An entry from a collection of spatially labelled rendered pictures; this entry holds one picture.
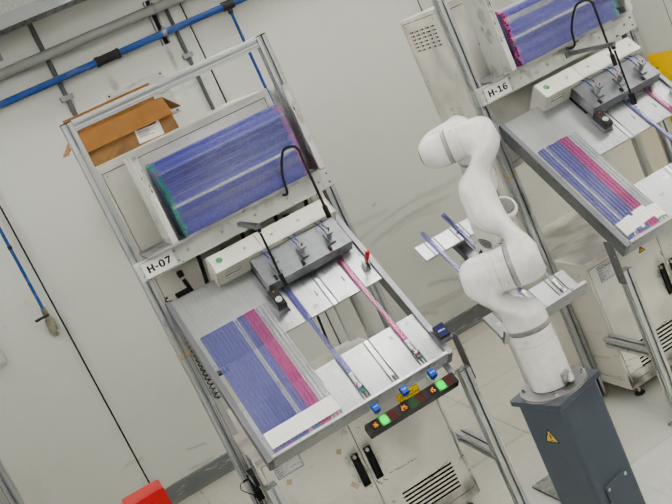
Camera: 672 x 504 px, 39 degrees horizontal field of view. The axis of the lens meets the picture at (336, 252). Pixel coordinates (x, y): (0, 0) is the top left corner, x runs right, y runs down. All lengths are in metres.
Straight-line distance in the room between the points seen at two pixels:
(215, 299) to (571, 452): 1.34
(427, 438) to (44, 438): 2.08
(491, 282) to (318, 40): 2.76
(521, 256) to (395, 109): 2.76
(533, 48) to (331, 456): 1.72
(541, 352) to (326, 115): 2.71
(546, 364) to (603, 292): 1.25
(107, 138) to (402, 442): 1.53
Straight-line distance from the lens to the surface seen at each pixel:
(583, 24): 3.99
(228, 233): 3.36
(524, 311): 2.59
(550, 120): 3.86
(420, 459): 3.57
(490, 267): 2.55
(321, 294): 3.31
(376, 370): 3.15
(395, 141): 5.20
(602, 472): 2.77
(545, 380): 2.66
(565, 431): 2.68
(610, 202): 3.61
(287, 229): 3.39
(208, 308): 3.34
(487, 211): 2.60
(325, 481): 3.44
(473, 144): 2.67
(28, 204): 4.74
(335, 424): 3.06
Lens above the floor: 1.84
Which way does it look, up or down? 12 degrees down
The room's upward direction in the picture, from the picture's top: 25 degrees counter-clockwise
